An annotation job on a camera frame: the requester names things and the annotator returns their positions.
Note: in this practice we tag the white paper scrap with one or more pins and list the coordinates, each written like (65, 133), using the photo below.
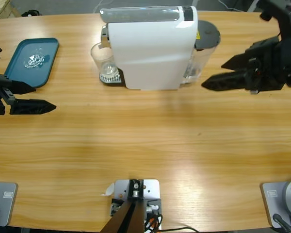
(109, 190)

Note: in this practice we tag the metal drip tray grate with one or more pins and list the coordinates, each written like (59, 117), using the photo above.
(111, 78)

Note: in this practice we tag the clear water tank dark lid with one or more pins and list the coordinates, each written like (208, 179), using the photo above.
(206, 31)

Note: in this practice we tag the clear drinking glass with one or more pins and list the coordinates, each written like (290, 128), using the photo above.
(100, 55)

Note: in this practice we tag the grey coffee machine lever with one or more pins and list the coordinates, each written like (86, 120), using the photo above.
(140, 15)

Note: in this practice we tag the white mount block dark post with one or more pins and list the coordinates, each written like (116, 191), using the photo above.
(150, 188)

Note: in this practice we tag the white capsule coffee machine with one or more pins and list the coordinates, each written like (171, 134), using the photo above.
(148, 53)

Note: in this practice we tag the teal plastic tray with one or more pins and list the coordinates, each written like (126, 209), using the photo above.
(46, 48)

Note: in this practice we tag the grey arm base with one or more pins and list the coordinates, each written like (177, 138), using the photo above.
(274, 194)
(4, 194)

